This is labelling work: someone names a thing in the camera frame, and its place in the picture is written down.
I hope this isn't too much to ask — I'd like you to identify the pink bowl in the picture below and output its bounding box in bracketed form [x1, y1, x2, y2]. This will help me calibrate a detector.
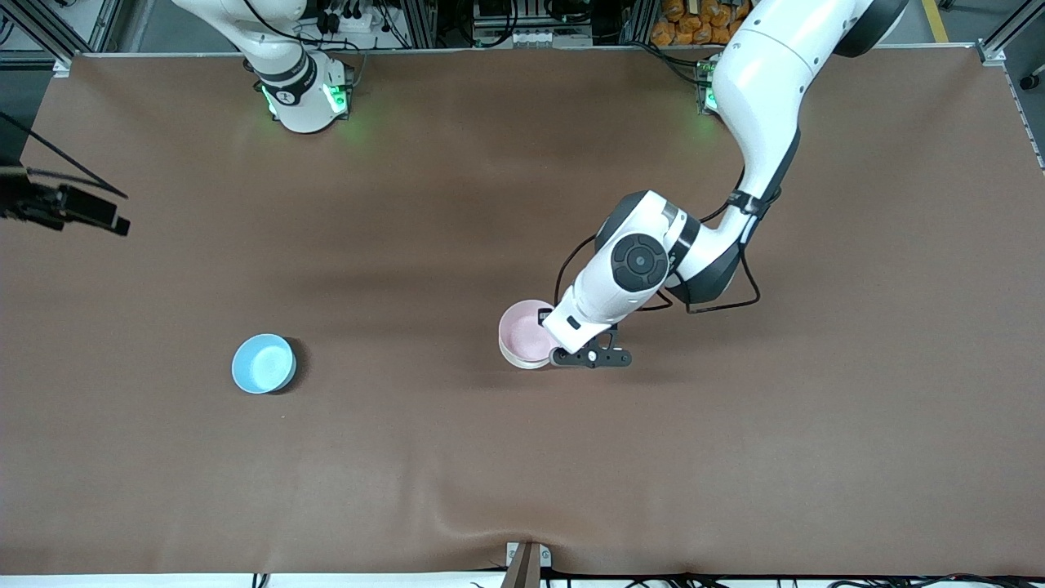
[499, 299, 558, 365]

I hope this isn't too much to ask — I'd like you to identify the blue bowl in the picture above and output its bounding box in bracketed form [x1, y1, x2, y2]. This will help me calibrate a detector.
[232, 333, 297, 395]

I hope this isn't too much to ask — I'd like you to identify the white bowl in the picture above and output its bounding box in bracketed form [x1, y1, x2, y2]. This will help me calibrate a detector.
[499, 343, 558, 371]

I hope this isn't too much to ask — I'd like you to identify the brown table mat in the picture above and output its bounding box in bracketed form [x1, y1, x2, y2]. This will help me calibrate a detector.
[0, 49, 1045, 577]

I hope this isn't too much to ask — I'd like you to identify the white connector block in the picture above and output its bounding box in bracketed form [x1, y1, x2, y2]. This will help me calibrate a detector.
[509, 30, 574, 49]

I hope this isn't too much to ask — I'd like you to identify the white power strip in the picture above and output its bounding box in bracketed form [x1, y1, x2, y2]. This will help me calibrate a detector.
[314, 7, 386, 35]

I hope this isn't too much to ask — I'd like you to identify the bag of orange items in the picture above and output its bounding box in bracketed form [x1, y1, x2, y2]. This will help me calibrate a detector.
[651, 0, 756, 47]

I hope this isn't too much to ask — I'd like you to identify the aluminium frame post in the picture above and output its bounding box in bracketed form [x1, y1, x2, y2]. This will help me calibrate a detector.
[974, 0, 1045, 91]
[0, 0, 123, 76]

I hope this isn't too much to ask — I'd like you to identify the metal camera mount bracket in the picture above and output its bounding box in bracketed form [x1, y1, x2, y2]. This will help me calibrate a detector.
[505, 541, 553, 588]

